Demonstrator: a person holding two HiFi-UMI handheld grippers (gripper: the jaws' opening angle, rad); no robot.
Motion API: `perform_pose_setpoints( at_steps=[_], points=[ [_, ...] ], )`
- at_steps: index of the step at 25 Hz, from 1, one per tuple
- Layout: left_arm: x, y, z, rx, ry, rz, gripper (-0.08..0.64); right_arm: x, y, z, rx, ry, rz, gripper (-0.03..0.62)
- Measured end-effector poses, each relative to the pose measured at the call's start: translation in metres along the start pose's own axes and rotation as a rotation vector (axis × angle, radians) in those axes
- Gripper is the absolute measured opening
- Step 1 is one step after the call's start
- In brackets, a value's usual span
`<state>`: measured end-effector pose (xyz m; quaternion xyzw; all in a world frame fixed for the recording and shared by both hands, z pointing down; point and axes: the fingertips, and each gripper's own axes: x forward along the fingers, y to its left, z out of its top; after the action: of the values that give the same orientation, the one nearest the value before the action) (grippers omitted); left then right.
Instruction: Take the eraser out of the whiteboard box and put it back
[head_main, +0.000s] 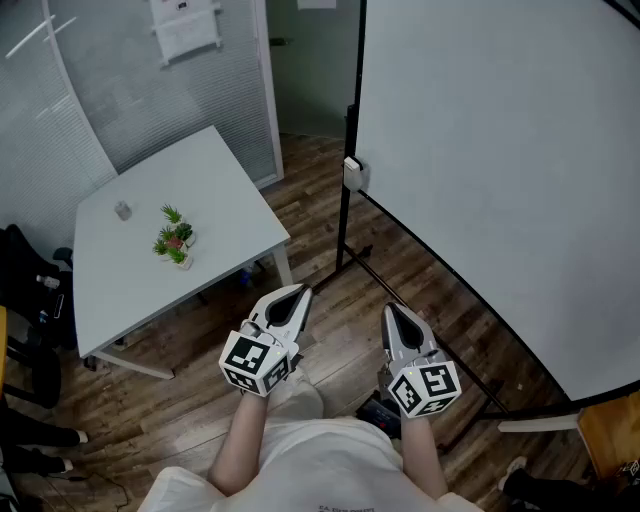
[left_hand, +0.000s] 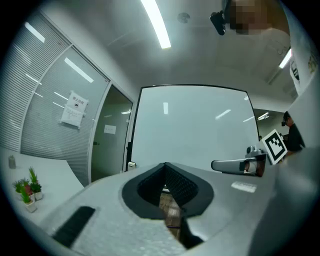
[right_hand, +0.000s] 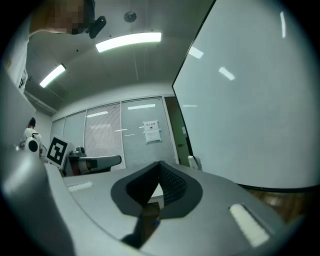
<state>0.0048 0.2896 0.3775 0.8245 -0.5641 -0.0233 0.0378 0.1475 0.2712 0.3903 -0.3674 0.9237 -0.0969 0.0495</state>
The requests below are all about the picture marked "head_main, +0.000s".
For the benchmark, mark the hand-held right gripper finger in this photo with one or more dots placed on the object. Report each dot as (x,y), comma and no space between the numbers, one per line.
(425,337)
(390,335)

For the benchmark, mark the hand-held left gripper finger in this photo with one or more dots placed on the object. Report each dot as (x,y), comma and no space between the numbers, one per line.
(301,320)
(262,305)

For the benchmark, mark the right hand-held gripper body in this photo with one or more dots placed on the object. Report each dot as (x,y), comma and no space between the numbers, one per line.
(425,385)

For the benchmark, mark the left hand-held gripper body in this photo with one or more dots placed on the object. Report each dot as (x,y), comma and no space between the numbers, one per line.
(250,357)

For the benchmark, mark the white whiteboard eraser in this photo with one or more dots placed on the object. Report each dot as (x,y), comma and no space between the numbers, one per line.
(351,166)

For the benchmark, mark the person's left forearm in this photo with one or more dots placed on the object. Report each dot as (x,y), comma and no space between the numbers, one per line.
(240,440)

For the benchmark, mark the person's right forearm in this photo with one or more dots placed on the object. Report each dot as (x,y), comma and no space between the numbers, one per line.
(422,455)

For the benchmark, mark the black waist pack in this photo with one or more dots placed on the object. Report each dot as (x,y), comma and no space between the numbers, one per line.
(377,412)

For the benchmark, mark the person's beige trousers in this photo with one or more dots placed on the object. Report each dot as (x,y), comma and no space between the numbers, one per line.
(297,400)

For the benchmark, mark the group of small potted succulents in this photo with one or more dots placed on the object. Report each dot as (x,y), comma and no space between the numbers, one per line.
(176,255)

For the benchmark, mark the white square table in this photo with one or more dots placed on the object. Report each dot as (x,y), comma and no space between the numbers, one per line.
(200,190)

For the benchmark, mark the person's white shirt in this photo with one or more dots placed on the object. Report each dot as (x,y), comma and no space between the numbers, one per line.
(320,470)

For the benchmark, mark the small grey cup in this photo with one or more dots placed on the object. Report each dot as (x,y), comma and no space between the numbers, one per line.
(123,211)

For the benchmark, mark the orange wooden cabinet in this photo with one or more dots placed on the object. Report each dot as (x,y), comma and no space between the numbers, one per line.
(612,435)

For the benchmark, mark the small white bottle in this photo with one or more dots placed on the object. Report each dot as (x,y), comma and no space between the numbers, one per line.
(47,281)

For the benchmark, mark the black office chair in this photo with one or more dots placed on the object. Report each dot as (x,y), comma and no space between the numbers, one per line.
(30,260)

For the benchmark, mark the grey glass door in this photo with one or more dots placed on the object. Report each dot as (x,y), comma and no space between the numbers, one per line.
(315,70)

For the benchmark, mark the white printed notice sheet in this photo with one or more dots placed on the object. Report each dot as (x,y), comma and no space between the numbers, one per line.
(187,37)

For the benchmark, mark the small white paper sheet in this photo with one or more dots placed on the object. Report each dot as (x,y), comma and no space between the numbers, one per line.
(316,3)

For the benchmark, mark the white paper sign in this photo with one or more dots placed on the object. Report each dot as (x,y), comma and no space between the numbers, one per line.
(172,7)

